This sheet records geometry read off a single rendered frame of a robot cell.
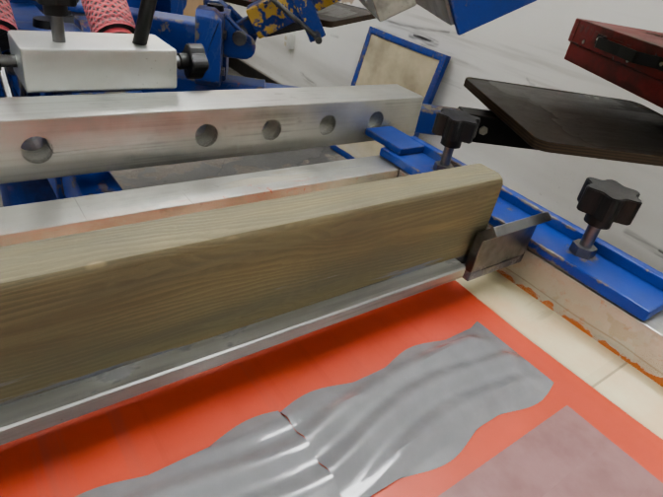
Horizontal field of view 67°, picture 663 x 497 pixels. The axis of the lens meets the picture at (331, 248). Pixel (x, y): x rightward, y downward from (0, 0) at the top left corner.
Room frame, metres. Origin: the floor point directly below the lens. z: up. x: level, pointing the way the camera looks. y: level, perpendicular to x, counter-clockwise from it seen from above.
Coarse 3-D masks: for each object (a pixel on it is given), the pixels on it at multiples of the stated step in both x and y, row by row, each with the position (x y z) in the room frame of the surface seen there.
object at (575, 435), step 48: (432, 288) 0.35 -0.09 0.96; (336, 336) 0.27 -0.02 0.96; (384, 336) 0.27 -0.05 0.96; (432, 336) 0.28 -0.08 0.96; (288, 384) 0.22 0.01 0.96; (336, 384) 0.22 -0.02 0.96; (576, 384) 0.26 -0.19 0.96; (480, 432) 0.21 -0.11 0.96; (528, 432) 0.21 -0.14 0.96; (576, 432) 0.22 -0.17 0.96; (624, 432) 0.23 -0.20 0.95; (432, 480) 0.17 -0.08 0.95; (480, 480) 0.17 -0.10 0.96; (528, 480) 0.18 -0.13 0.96; (576, 480) 0.19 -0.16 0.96; (624, 480) 0.19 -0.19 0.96
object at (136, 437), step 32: (192, 384) 0.20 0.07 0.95; (224, 384) 0.21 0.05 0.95; (256, 384) 0.21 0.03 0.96; (96, 416) 0.17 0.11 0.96; (128, 416) 0.17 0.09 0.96; (160, 416) 0.18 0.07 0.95; (192, 416) 0.18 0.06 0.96; (224, 416) 0.18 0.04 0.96; (0, 448) 0.14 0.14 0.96; (32, 448) 0.14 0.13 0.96; (64, 448) 0.15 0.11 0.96; (96, 448) 0.15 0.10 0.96; (128, 448) 0.15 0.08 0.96; (160, 448) 0.16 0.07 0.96; (192, 448) 0.16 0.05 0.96; (0, 480) 0.13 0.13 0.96; (32, 480) 0.13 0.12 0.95; (64, 480) 0.13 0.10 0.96; (96, 480) 0.13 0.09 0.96
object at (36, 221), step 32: (352, 160) 0.50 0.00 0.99; (384, 160) 0.52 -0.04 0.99; (128, 192) 0.35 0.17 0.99; (160, 192) 0.36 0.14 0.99; (192, 192) 0.37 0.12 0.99; (224, 192) 0.38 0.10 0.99; (256, 192) 0.39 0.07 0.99; (288, 192) 0.41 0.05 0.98; (0, 224) 0.27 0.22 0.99; (32, 224) 0.28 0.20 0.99; (64, 224) 0.29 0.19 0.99; (96, 224) 0.30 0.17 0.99; (128, 224) 0.32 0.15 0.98; (544, 288) 0.36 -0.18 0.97; (576, 288) 0.34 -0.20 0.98; (576, 320) 0.33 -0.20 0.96; (608, 320) 0.32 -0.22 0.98; (640, 320) 0.30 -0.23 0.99; (640, 352) 0.30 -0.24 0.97
